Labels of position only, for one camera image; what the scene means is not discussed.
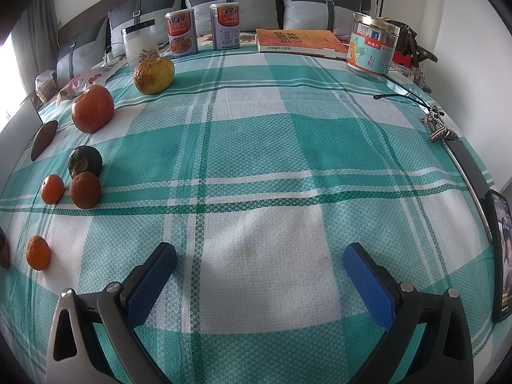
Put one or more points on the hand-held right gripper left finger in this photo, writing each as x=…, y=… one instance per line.
x=154, y=284

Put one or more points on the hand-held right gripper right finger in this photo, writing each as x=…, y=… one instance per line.
x=368, y=284

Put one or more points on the brownish orange mandarin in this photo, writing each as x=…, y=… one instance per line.
x=84, y=191

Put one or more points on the small orange mandarin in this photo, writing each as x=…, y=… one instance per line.
x=52, y=188
x=38, y=252

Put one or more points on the reddish brown sweet potato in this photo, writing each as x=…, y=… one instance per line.
x=44, y=140

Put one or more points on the large red round fruit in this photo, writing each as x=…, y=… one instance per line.
x=92, y=108

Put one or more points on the wrinkled yellow-green fruit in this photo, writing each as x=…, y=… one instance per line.
x=154, y=76

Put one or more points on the black smartphone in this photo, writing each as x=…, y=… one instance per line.
x=502, y=256

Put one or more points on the dark wrinkled round fruit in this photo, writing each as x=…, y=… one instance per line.
x=84, y=160

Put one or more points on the black bar with metal edge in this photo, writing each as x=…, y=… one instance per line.
x=472, y=172

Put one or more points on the teal plaid cloth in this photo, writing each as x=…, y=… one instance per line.
x=260, y=148

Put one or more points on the clear plastic lid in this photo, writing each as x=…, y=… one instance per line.
x=402, y=82

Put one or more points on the pink snack bag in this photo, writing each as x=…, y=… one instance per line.
x=86, y=80

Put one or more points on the clear plastic bag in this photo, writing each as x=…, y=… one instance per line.
x=46, y=86

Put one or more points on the red pouch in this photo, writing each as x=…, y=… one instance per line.
x=403, y=58

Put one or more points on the large round metal tin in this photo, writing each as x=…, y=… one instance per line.
x=372, y=48

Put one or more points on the grey two-tone pillow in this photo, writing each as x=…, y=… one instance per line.
x=312, y=8
x=80, y=54
x=152, y=6
x=248, y=4

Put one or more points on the glass jar with black lid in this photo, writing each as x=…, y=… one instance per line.
x=140, y=42

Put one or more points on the black handbag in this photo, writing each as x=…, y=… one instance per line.
x=412, y=38

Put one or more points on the orange cover book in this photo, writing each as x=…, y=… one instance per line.
x=300, y=42

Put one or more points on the orange label tin can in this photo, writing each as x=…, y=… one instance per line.
x=182, y=32

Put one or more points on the grey label tin can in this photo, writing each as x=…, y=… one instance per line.
x=224, y=28

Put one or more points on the grey curtain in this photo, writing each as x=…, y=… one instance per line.
x=40, y=16

